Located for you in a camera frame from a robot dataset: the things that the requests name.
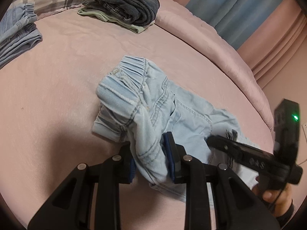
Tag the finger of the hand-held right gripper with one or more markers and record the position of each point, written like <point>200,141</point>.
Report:
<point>221,146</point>

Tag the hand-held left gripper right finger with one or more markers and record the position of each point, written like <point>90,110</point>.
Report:
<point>168,153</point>

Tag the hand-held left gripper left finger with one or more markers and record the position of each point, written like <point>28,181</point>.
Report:
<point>131,170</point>

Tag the light blue strawberry pants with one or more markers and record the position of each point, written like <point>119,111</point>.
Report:
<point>148,115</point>

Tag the person's right forearm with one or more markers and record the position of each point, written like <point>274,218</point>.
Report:
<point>287,214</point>

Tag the person's right hand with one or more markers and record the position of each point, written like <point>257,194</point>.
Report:
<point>275,197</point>

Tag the pink duvet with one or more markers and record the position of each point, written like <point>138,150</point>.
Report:
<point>206,40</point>

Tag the blue curtain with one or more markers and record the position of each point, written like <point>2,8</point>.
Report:
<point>235,12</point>

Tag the folded pale green garment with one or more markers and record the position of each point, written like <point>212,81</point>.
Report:
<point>112,19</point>

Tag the folded dark blue jeans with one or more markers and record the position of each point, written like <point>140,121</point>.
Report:
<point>129,2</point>

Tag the folded light blue jeans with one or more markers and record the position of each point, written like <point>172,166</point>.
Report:
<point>16,33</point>

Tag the white wall socket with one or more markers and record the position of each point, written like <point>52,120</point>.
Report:
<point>305,126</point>

